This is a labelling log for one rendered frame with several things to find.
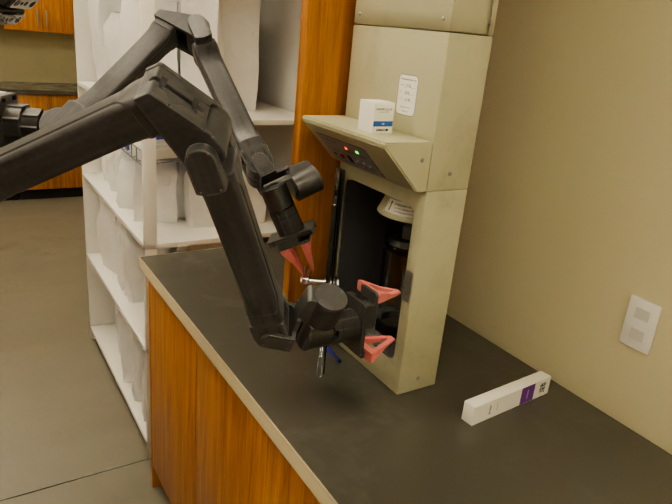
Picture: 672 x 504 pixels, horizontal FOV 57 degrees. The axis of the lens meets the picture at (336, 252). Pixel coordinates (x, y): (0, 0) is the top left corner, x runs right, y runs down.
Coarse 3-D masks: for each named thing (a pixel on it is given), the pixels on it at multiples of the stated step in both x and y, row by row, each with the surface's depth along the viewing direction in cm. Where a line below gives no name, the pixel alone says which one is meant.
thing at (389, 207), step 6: (384, 198) 139; (390, 198) 137; (384, 204) 138; (390, 204) 136; (396, 204) 135; (402, 204) 134; (378, 210) 139; (384, 210) 137; (390, 210) 135; (396, 210) 134; (402, 210) 134; (408, 210) 133; (390, 216) 135; (396, 216) 134; (402, 216) 134; (408, 216) 133; (408, 222) 133
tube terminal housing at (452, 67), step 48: (384, 48) 128; (432, 48) 116; (480, 48) 117; (384, 96) 130; (432, 96) 117; (480, 96) 121; (432, 144) 119; (384, 192) 134; (432, 192) 123; (432, 240) 127; (432, 288) 132; (432, 336) 137; (432, 384) 143
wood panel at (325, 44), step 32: (320, 0) 136; (352, 0) 140; (320, 32) 139; (352, 32) 143; (320, 64) 141; (320, 96) 144; (320, 160) 150; (320, 192) 153; (320, 224) 156; (320, 256) 160; (288, 288) 158
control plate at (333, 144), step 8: (320, 136) 137; (328, 136) 133; (328, 144) 138; (336, 144) 133; (344, 144) 129; (336, 152) 138; (344, 152) 134; (352, 152) 129; (360, 152) 125; (344, 160) 139; (360, 160) 130; (368, 160) 126; (368, 168) 130; (376, 168) 126
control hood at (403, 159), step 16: (320, 128) 133; (336, 128) 126; (352, 128) 125; (352, 144) 125; (368, 144) 118; (384, 144) 113; (400, 144) 114; (416, 144) 116; (384, 160) 119; (400, 160) 116; (416, 160) 118; (384, 176) 127; (400, 176) 119; (416, 176) 119
